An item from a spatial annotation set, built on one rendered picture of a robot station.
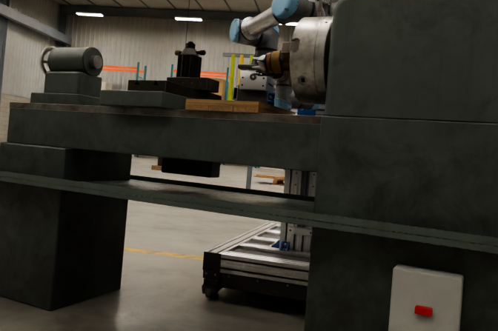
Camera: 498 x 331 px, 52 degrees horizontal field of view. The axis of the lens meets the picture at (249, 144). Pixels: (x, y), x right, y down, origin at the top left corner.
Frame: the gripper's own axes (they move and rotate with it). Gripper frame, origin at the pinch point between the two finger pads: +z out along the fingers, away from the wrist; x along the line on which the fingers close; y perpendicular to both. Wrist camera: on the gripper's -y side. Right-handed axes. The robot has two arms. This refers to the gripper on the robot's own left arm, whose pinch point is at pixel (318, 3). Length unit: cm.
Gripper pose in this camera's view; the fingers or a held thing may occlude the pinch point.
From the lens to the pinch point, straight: 207.1
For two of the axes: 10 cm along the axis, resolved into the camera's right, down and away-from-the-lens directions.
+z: -2.2, 9.2, -3.1
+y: -9.0, -0.7, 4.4
